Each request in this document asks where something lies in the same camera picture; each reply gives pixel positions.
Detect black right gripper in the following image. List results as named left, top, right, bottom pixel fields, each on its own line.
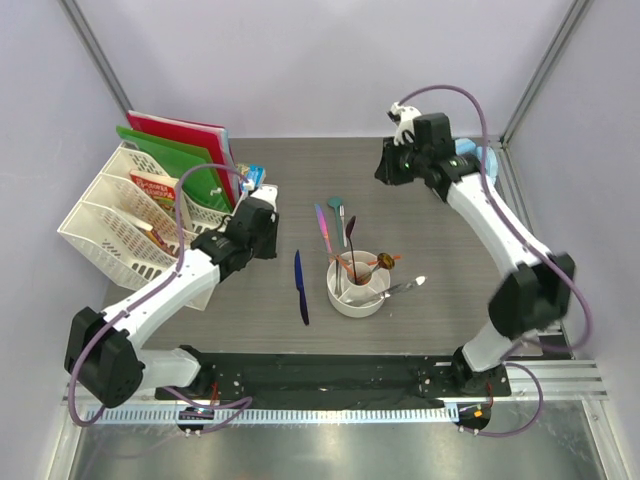
left=373, top=135, right=427, bottom=187

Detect orange chopstick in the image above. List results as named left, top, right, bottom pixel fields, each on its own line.
left=329, top=252, right=366, bottom=285

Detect purple metallic spoon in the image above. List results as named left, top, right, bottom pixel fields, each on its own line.
left=345, top=215, right=358, bottom=284

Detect gold spoon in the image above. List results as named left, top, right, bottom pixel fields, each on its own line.
left=370, top=252, right=395, bottom=273

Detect white round divided container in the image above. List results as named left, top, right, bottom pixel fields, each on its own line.
left=326, top=250, right=391, bottom=319

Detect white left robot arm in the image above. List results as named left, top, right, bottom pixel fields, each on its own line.
left=64, top=187, right=279, bottom=408

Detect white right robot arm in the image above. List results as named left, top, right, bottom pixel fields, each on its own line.
left=374, top=106, right=575, bottom=395

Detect light blue headphones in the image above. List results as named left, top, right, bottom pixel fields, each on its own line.
left=454, top=138, right=499, bottom=185

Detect blue card box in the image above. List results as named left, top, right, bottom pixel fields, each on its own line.
left=236, top=163, right=266, bottom=188

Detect blue metallic knife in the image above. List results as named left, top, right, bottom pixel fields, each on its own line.
left=294, top=250, right=310, bottom=326

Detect green folder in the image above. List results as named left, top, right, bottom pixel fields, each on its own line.
left=116, top=126, right=232, bottom=213

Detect teal spoon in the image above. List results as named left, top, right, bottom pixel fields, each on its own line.
left=327, top=196, right=344, bottom=247

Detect red folder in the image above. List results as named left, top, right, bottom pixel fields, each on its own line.
left=125, top=109, right=236, bottom=189

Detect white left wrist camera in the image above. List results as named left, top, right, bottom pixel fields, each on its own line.
left=248, top=184, right=279, bottom=210

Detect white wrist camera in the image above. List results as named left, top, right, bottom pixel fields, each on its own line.
left=387, top=102, right=421, bottom=146
left=248, top=184, right=279, bottom=210

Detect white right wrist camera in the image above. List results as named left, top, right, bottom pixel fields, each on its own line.
left=387, top=102, right=421, bottom=146

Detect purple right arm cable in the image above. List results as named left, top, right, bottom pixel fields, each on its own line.
left=399, top=85, right=595, bottom=439

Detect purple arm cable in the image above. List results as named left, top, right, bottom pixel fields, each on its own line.
left=67, top=163, right=254, bottom=436
left=399, top=85, right=595, bottom=439

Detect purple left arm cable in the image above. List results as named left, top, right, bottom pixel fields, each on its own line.
left=67, top=163, right=254, bottom=436

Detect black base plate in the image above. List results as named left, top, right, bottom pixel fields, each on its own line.
left=177, top=349, right=511, bottom=411

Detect white slotted cable duct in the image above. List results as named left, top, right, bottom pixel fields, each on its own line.
left=97, top=404, right=459, bottom=426

